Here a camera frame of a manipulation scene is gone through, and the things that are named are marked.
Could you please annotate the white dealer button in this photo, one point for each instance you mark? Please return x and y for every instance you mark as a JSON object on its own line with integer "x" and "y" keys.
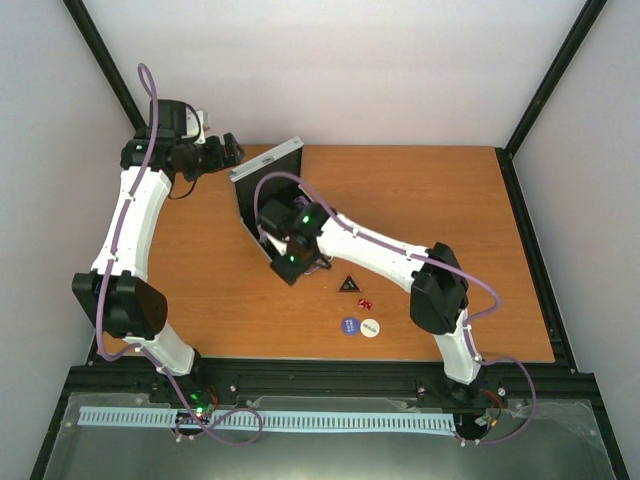
{"x": 369, "y": 328}

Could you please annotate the black aluminium frame rail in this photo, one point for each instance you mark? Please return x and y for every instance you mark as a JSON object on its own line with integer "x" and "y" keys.
{"x": 422, "y": 384}

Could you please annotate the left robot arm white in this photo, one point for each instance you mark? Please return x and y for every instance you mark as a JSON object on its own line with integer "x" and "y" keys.
{"x": 115, "y": 293}

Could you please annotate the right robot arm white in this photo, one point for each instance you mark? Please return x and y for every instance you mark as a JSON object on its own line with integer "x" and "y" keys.
{"x": 438, "y": 293}

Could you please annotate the light blue cable duct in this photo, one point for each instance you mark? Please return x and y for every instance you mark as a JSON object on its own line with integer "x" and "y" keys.
{"x": 271, "y": 421}

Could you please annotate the triangular all-in button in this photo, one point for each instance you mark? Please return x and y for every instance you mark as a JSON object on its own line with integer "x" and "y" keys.
{"x": 349, "y": 284}

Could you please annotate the aluminium poker case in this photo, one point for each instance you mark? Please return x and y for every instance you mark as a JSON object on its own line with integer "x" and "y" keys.
{"x": 265, "y": 175}

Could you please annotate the blue small blind button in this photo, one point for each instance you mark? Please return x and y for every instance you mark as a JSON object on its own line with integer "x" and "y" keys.
{"x": 350, "y": 326}

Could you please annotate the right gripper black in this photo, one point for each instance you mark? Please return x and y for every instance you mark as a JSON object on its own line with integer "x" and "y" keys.
{"x": 289, "y": 272}

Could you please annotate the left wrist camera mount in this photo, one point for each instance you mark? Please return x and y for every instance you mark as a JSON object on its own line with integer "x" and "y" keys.
{"x": 197, "y": 125}

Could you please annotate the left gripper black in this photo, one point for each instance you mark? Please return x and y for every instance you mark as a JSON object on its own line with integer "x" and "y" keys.
{"x": 219, "y": 160}

